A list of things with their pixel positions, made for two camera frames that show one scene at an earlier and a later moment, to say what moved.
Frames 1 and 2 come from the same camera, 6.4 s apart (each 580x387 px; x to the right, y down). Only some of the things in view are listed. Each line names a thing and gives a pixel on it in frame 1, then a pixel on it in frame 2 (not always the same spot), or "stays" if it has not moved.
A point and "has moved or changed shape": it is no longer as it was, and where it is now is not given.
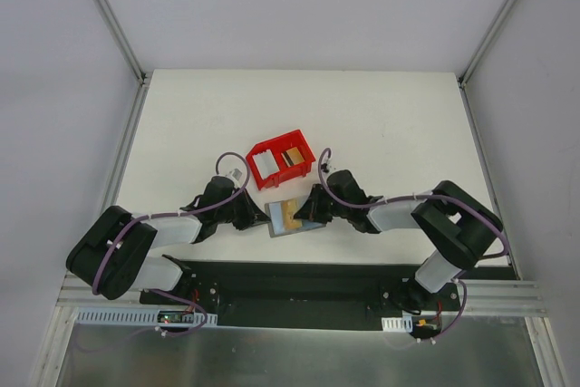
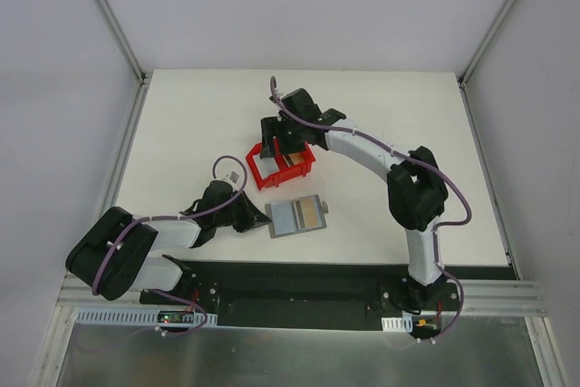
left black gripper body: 244,213 stays
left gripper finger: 256,215 stays
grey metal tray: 275,219 stays
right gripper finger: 313,208 → 266,147
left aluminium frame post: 111,16 stays
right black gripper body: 318,205 → 281,131
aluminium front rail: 482,297 stays
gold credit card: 292,157 stays
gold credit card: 289,208 has moved or changed shape
